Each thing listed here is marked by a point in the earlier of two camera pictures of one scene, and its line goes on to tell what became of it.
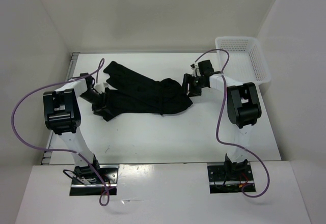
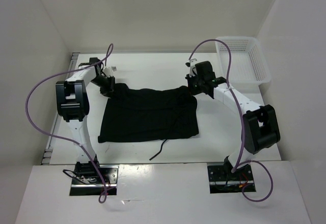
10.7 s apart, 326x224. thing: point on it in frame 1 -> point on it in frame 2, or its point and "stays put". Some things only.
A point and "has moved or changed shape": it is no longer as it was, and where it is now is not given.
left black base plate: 81,186 stays put
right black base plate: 219,183 stays put
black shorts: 129,90 has moved or changed shape
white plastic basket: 246,62 stays put
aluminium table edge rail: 46,159 stays put
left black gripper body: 98,103 -> 105,83
